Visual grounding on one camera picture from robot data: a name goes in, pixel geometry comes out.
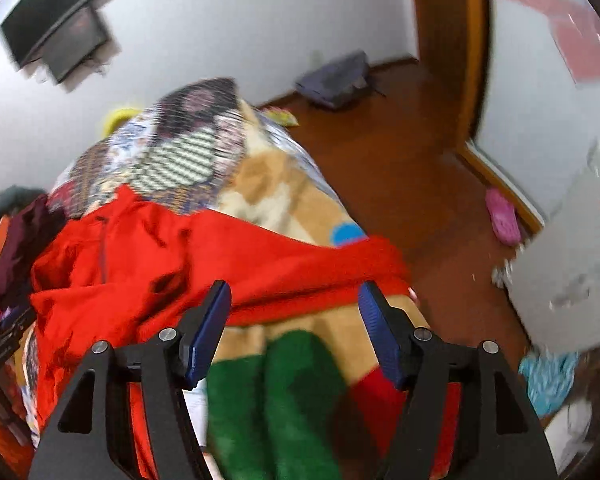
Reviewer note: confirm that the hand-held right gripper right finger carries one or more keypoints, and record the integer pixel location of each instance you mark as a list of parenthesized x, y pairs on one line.
[(380, 332)]

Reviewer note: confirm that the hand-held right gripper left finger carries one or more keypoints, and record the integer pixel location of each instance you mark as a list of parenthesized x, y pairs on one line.
[(210, 332)]

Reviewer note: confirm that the red garment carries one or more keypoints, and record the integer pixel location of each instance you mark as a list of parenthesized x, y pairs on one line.
[(260, 270)]

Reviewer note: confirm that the maroon clothes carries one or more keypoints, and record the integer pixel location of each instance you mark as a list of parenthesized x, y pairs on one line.
[(22, 245)]

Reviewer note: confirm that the orange box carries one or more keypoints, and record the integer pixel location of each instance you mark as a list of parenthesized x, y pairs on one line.
[(1, 237)]

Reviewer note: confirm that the dark teal clothing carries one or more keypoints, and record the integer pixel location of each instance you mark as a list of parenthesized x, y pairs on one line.
[(12, 200)]

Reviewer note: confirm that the beige printed fleece blanket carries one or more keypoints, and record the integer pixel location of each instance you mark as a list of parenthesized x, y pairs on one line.
[(290, 195)]

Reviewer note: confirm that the pink slipper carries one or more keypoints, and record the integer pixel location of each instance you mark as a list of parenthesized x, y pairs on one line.
[(502, 217)]

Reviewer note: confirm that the patchwork quilt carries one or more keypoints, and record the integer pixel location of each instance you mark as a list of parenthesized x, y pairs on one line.
[(180, 160)]

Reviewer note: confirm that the turquoise cloth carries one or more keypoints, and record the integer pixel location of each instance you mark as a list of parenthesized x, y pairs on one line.
[(547, 385)]

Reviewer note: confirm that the white cabinet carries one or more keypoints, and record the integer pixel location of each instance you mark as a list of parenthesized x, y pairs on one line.
[(570, 260)]

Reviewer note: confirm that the yellow printed packet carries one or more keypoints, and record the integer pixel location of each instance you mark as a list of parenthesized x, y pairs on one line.
[(282, 117)]

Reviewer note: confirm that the yellow pillow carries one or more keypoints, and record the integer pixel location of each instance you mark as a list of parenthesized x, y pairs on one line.
[(117, 120)]

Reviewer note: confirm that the grey bag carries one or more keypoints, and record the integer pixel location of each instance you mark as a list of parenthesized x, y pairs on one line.
[(337, 80)]

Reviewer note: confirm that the wooden door frame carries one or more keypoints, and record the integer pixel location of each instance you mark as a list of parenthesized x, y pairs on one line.
[(445, 45)]

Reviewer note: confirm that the dark wall screen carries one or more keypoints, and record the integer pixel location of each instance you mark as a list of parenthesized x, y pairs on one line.
[(77, 47)]

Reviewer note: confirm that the black wall television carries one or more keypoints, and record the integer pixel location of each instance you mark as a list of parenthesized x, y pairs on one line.
[(55, 5)]

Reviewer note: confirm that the pink wall decoration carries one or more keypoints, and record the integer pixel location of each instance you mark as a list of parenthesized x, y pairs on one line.
[(575, 30)]

